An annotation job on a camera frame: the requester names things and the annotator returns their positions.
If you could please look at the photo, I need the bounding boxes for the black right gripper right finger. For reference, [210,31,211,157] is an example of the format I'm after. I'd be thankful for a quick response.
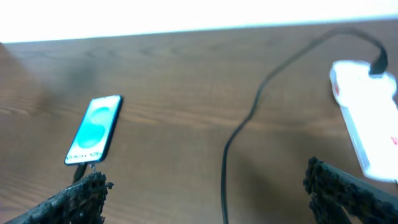
[303,157,397,224]

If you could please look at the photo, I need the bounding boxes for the black USB charging cable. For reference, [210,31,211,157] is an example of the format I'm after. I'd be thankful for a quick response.
[72,27,389,224]

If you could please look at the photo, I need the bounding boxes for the white power strip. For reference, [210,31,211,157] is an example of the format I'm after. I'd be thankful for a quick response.
[330,60,397,182]

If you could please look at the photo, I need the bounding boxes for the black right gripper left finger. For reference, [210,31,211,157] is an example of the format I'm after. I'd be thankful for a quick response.
[6,172,114,224]

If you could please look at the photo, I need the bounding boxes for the blue Galaxy smartphone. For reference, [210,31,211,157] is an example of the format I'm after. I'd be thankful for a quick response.
[64,95,123,166]

